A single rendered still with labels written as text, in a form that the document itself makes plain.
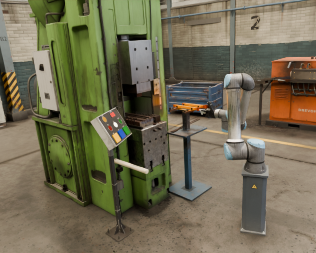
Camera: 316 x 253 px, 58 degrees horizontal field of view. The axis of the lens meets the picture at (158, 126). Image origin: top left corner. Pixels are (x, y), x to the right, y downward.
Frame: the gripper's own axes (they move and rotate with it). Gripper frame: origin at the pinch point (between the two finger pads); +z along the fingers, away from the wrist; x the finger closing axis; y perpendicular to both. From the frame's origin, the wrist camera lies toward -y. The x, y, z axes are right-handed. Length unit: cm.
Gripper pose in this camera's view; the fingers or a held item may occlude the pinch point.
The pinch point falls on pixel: (200, 109)
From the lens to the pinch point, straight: 307.5
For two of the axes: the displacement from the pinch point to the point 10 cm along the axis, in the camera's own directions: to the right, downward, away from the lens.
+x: 7.1, -2.4, 6.6
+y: 0.6, 9.6, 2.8
